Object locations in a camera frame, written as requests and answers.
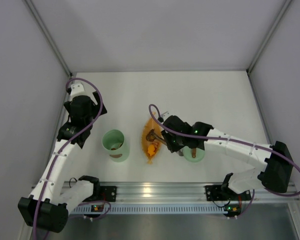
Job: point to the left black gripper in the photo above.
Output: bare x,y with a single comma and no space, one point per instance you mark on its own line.
100,105

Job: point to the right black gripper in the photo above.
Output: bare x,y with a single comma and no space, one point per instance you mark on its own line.
168,136

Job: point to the metal tongs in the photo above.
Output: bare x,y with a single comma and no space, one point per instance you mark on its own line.
157,138

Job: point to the brown food piece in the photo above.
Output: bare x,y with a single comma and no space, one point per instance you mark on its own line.
151,136

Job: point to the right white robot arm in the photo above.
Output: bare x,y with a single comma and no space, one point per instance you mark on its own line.
271,168

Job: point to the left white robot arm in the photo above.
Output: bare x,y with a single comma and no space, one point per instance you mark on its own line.
48,207

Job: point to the orange boat-shaped tray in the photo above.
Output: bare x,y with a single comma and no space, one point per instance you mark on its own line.
150,124

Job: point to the orange food piece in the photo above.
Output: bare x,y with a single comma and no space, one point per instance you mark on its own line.
151,150

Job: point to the green cup container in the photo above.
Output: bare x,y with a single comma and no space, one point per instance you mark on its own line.
114,136

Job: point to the right controller board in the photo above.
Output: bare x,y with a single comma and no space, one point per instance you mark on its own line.
232,212

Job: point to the controller board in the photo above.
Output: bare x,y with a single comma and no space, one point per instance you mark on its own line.
232,212
96,212

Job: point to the left controller board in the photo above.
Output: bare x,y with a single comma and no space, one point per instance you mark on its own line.
96,212

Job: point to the green lid with handle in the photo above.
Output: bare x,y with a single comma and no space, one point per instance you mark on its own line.
193,155

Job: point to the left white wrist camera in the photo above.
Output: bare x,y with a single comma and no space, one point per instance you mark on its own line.
76,89

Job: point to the aluminium mounting rail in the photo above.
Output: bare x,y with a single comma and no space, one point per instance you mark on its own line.
180,193

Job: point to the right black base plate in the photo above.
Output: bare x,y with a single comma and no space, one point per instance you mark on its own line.
216,193

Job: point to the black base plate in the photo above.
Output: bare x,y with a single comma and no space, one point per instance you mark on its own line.
216,193
104,193

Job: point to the grey slotted cable duct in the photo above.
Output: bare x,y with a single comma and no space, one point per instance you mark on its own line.
123,209

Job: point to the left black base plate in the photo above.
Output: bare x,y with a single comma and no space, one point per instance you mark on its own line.
104,193

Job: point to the left aluminium frame post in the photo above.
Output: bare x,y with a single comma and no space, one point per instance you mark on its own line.
29,4

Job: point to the aluminium frame post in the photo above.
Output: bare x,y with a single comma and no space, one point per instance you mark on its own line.
29,4
284,8

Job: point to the right aluminium frame post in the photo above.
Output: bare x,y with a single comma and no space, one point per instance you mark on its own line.
284,8

